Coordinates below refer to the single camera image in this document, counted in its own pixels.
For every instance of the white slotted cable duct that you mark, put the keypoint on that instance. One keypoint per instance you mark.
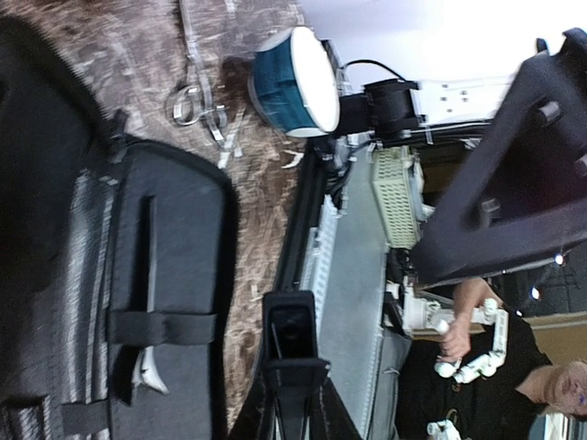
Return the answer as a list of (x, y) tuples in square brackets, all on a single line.
[(348, 253)]

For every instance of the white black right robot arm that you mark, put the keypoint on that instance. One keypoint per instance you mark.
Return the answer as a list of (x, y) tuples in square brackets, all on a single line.
[(396, 110)]

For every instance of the black zippered tool case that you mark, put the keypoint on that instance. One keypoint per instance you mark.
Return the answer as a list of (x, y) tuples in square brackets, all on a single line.
[(74, 263)]

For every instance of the black hair clip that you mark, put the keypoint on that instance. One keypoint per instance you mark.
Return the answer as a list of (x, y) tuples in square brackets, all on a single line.
[(145, 372)]

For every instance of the blue white bowl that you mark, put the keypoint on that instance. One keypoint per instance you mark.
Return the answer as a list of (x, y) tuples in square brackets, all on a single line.
[(293, 85)]

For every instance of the silver scissors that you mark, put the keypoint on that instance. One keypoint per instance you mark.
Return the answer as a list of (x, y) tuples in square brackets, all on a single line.
[(194, 102)]

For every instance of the beige perforated box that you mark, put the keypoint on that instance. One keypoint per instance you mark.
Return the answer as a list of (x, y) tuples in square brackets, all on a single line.
[(397, 181)]

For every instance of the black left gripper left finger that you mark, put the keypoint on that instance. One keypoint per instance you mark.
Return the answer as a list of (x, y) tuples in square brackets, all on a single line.
[(292, 395)]

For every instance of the person in black shirt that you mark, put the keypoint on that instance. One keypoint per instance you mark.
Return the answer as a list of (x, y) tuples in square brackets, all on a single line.
[(502, 406)]

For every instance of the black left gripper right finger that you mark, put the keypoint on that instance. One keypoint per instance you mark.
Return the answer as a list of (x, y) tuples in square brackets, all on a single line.
[(520, 197)]

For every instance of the black front table rail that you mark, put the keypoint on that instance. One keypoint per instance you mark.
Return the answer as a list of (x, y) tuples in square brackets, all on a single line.
[(305, 212)]

